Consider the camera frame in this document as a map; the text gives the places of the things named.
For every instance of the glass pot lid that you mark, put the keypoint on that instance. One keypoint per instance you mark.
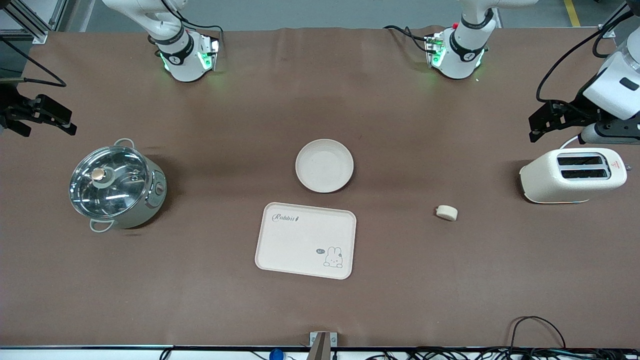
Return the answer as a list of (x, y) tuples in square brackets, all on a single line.
[(107, 182)]

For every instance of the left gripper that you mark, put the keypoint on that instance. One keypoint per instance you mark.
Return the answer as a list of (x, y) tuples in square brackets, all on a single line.
[(573, 111)]

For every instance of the small pale bun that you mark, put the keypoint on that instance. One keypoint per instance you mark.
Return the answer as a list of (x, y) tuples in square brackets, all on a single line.
[(446, 212)]

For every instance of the aluminium frame profile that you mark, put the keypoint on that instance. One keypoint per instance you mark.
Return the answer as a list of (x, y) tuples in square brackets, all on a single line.
[(35, 27), (607, 32)]

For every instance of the blue round knob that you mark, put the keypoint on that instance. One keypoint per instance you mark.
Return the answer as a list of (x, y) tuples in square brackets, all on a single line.
[(276, 355)]

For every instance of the cream rabbit print tray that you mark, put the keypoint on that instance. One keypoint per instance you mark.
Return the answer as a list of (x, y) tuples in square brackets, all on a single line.
[(300, 240)]

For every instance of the brown table mat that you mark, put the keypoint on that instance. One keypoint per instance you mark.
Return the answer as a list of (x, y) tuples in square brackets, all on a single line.
[(320, 305)]

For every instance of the round cream plate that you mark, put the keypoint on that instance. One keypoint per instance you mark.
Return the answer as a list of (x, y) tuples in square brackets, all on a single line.
[(324, 166)]

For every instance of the cream two-slot toaster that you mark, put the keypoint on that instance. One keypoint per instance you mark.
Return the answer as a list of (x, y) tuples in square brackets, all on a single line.
[(550, 182)]

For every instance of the pale green electric pot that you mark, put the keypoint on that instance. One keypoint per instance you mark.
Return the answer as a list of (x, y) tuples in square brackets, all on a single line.
[(150, 200)]

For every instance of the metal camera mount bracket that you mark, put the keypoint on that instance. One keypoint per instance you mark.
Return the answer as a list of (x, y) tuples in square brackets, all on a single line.
[(322, 345)]

